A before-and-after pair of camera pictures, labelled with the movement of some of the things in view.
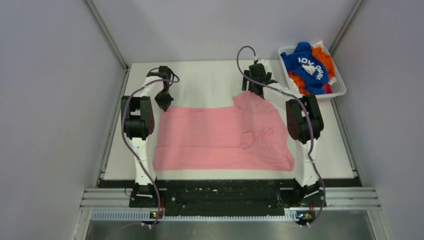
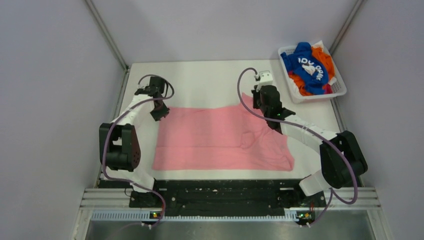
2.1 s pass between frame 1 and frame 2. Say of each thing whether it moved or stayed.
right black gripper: moved
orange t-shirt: stayed
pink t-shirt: stayed
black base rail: stayed
